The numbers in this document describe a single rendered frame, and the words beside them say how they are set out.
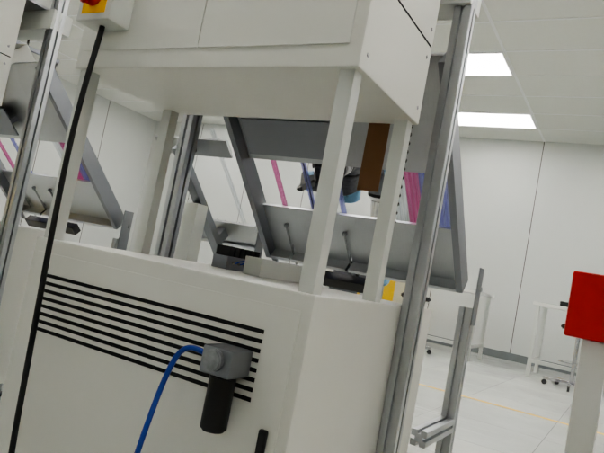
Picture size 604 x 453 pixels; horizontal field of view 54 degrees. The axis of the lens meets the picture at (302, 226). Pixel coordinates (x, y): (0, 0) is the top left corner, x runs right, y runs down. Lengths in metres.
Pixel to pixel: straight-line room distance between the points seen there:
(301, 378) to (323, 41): 0.56
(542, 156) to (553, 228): 1.00
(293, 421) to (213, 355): 0.16
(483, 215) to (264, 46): 7.72
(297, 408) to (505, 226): 7.75
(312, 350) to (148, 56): 0.69
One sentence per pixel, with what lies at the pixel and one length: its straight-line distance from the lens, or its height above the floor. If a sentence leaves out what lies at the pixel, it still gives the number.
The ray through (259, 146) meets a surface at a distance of 1.81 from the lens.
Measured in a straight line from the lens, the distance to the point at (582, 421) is 1.62.
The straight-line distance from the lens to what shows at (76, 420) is 1.28.
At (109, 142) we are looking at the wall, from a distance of 11.38.
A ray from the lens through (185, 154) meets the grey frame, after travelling 1.71.
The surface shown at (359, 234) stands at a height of 0.80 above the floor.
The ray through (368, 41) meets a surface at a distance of 1.04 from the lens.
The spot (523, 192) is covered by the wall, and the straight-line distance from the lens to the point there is 8.67.
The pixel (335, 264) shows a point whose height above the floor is 0.69.
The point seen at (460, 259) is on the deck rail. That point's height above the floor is 0.77.
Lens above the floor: 0.65
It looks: 4 degrees up
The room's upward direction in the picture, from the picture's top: 11 degrees clockwise
